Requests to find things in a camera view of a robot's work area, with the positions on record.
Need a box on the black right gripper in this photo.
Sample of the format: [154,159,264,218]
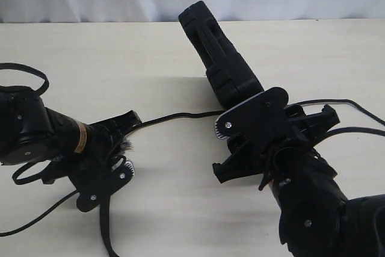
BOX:
[212,104,340,185]

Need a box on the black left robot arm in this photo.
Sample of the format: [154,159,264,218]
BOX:
[1,86,142,169]

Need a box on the black braided rope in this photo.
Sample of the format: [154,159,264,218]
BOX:
[97,99,385,257]

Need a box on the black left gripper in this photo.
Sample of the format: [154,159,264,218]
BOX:
[76,110,141,170]

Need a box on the black plastic carrying case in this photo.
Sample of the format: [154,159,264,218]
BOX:
[178,1,263,110]

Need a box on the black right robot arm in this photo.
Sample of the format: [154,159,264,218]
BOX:
[213,99,384,256]

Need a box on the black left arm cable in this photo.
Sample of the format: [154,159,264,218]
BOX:
[0,62,127,237]

